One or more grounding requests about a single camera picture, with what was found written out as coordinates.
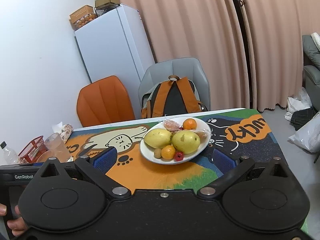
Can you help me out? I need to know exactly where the small orange in plate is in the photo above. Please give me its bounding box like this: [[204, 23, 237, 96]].
[[161, 145, 176, 160]]

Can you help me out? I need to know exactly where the grey chair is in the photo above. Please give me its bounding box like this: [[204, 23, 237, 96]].
[[138, 57, 211, 118]]

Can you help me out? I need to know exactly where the white plastic bag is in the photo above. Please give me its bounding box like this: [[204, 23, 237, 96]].
[[284, 87, 312, 121]]

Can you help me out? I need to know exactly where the yellow pear left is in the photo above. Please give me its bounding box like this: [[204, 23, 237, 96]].
[[144, 128, 172, 149]]

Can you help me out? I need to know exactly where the orange black backpack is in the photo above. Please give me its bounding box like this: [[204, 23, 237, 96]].
[[141, 75, 208, 119]]

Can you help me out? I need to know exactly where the white plate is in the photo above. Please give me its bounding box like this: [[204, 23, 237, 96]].
[[140, 117, 211, 165]]

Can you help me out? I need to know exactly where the left hand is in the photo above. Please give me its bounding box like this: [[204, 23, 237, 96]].
[[0, 203, 28, 239]]

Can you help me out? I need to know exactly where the pink curtain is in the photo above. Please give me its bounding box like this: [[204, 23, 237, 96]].
[[121, 0, 319, 111]]

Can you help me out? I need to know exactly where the cartoon cat table mat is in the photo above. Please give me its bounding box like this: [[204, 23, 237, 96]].
[[66, 109, 284, 191]]

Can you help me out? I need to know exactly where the clear glass front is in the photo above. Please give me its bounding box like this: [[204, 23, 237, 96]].
[[44, 133, 73, 163]]

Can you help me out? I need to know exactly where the grey sofa cushion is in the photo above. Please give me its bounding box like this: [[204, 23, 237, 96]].
[[302, 35, 320, 69]]

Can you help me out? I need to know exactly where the woven basket on fridge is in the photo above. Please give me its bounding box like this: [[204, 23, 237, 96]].
[[69, 5, 98, 30]]

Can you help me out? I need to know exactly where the orange tangerine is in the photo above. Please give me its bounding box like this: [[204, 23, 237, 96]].
[[182, 118, 197, 130]]

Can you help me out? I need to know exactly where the white refrigerator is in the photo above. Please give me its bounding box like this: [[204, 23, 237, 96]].
[[75, 4, 155, 118]]

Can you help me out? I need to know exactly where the brown longan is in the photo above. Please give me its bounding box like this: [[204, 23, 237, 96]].
[[153, 148, 162, 159]]

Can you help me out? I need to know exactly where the yellow pear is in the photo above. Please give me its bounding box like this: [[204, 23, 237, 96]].
[[144, 128, 172, 149], [171, 130, 201, 154]]

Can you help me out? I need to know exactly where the yellow pear right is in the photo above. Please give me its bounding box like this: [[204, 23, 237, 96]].
[[171, 130, 201, 154]]

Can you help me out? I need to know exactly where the brown cardboard box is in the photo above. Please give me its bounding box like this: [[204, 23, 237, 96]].
[[94, 0, 120, 17]]

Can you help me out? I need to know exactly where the red plastic basket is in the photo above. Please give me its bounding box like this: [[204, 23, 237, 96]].
[[18, 135, 47, 164]]

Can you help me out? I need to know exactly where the plastic-wrapped pink fruit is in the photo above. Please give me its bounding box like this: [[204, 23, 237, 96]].
[[163, 120, 180, 132]]

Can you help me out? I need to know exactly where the clear plastic bottle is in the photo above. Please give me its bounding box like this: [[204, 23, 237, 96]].
[[1, 141, 20, 164]]

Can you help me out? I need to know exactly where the grey sofa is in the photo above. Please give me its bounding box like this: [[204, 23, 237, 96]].
[[302, 35, 319, 101]]

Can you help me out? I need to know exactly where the orange chair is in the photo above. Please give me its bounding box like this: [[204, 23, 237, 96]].
[[76, 75, 135, 127]]

